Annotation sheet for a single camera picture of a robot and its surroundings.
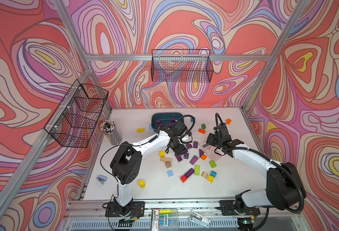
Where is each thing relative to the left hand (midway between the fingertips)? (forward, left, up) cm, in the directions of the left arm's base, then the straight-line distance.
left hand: (181, 148), depth 88 cm
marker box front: (-36, +9, -6) cm, 38 cm away
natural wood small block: (-8, +8, -6) cm, 13 cm away
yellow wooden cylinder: (-20, +22, -4) cm, 30 cm away
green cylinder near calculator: (-8, -20, -6) cm, 22 cm away
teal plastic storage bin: (+29, +14, -6) cm, 32 cm away
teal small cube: (-14, -19, -6) cm, 24 cm away
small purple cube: (+23, +14, -5) cm, 28 cm away
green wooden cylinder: (+21, -18, -4) cm, 28 cm away
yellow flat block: (+18, +29, -5) cm, 34 cm away
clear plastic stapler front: (-36, -8, -6) cm, 37 cm away
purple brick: (-3, +1, -7) cm, 7 cm away
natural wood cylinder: (-14, -14, -6) cm, 21 cm away
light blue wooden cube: (-13, +7, -8) cm, 16 cm away
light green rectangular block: (-11, -10, -7) cm, 16 cm away
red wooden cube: (-16, -1, -6) cm, 18 cm away
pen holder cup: (+8, +44, +10) cm, 46 cm away
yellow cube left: (0, +12, -7) cm, 14 cm away
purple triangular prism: (+6, -6, -6) cm, 10 cm away
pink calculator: (+2, -19, -5) cm, 20 cm away
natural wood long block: (-4, +9, -7) cm, 12 cm away
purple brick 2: (-4, -9, -7) cm, 12 cm away
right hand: (+4, -20, +1) cm, 21 cm away
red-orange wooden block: (+18, -17, -6) cm, 25 cm away
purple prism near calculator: (0, -14, -6) cm, 15 cm away
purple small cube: (-2, -3, -5) cm, 7 cm away
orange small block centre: (-3, -15, -6) cm, 16 cm away
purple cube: (+31, +5, -8) cm, 33 cm away
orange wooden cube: (+27, -39, -6) cm, 48 cm away
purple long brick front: (-13, -5, -6) cm, 15 cm away
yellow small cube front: (-16, -17, -8) cm, 25 cm away
